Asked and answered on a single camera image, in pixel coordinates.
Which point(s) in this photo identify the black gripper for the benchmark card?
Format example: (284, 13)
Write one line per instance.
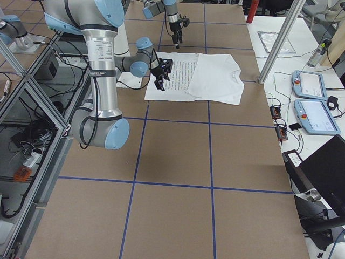
(156, 72)
(174, 27)

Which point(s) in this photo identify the white long-sleeve printed shirt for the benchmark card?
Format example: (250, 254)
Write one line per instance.
(197, 76)

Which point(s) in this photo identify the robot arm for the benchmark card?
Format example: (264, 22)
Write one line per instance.
(169, 8)
(98, 121)

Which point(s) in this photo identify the red bottle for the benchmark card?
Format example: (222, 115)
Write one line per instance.
(252, 11)

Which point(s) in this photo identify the grey water bottle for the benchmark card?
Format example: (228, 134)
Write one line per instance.
(319, 52)

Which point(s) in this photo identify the blue teach pendant far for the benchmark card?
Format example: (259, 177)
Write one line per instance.
(309, 85)

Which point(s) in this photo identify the blue teach pendant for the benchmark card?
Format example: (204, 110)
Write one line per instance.
(309, 85)
(315, 117)

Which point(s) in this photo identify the blue teach pendant near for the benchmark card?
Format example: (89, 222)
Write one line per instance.
(315, 117)

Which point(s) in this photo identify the black laptop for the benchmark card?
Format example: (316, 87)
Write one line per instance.
(322, 170)

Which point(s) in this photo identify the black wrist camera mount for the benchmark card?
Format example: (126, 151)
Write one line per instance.
(166, 65)

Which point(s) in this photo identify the aluminium frame post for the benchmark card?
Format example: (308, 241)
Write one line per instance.
(287, 25)

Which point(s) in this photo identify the orange device under frame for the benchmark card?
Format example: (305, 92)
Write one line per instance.
(22, 174)

